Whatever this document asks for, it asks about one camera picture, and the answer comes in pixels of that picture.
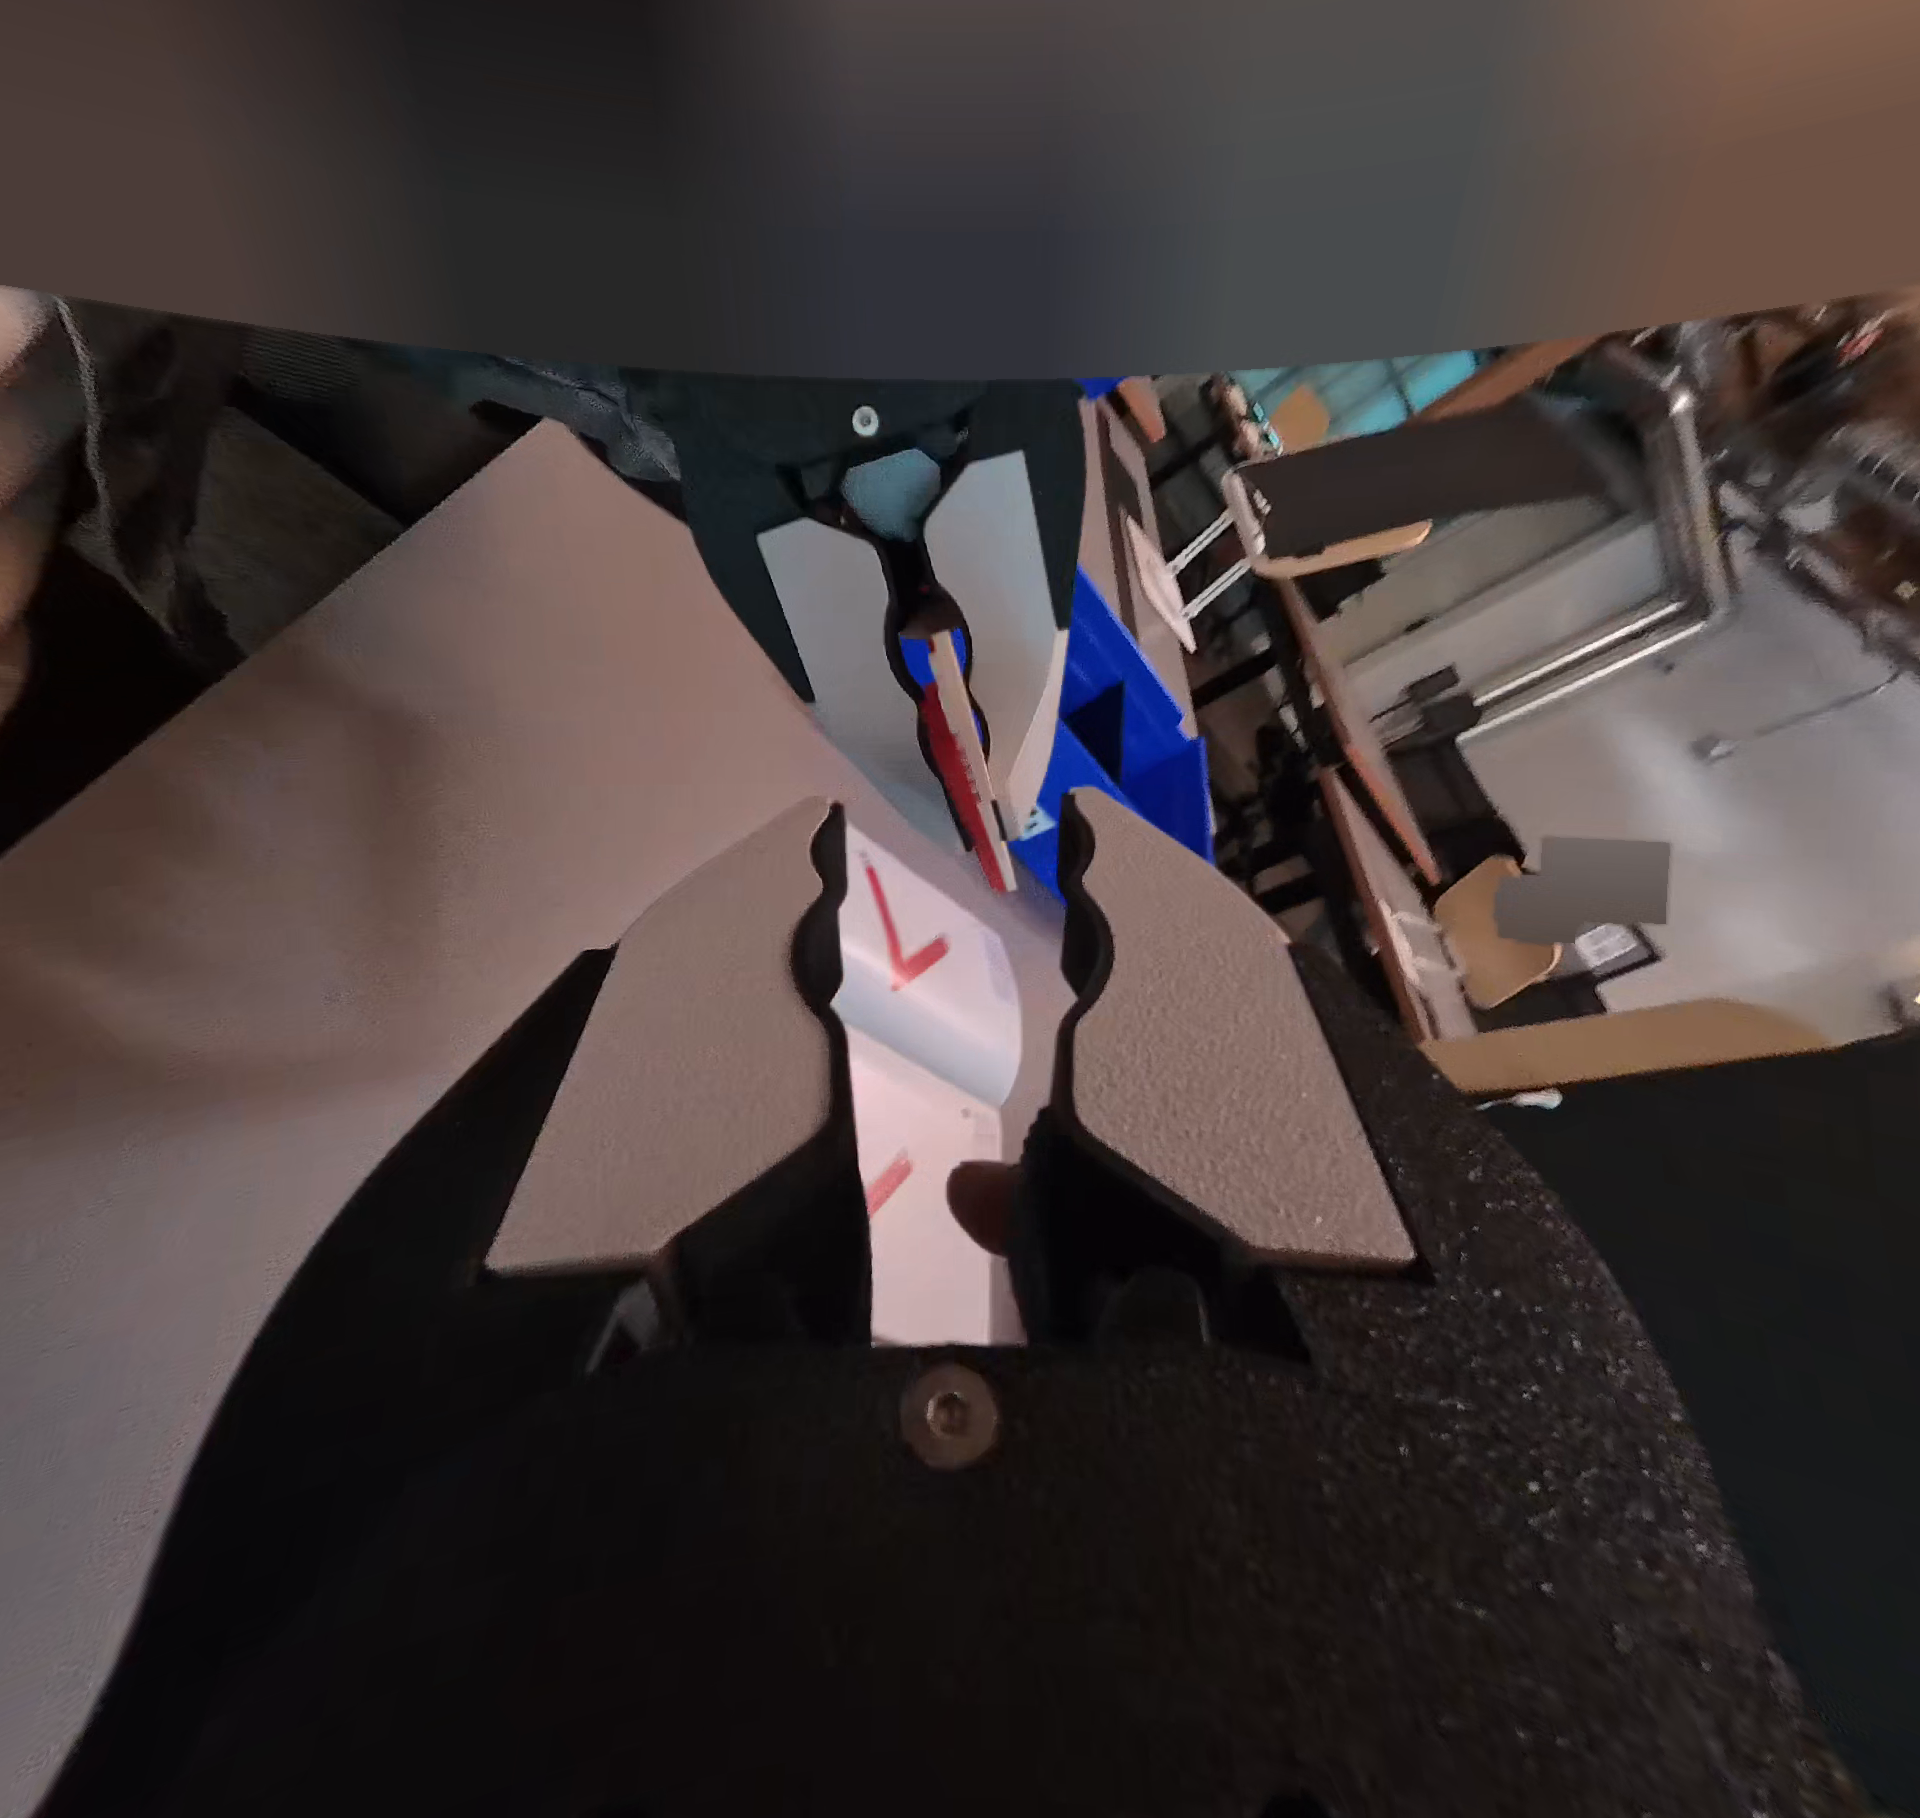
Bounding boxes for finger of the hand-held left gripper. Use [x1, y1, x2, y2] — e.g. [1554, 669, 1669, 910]
[754, 517, 961, 845]
[922, 452, 1075, 820]

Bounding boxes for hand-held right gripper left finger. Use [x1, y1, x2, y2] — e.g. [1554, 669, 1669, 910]
[485, 799, 852, 1278]

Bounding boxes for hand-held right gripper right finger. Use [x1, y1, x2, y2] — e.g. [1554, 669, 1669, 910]
[1045, 788, 1422, 1276]

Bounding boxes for lego instruction booklet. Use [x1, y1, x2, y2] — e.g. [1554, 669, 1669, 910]
[831, 812, 1052, 1346]

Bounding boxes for blue plastic bin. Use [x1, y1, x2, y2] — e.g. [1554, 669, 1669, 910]
[1008, 565, 1214, 890]

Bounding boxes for small tan plywood chair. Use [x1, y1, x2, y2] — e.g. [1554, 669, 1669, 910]
[1432, 859, 1569, 1013]

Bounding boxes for wood top office table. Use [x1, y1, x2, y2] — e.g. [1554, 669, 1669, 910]
[1268, 557, 1449, 1055]

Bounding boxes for person's dark jacket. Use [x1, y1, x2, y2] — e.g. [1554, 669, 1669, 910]
[0, 292, 497, 861]

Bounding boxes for shiny metal pipe frame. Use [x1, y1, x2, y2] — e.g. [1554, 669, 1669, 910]
[1476, 340, 1748, 740]

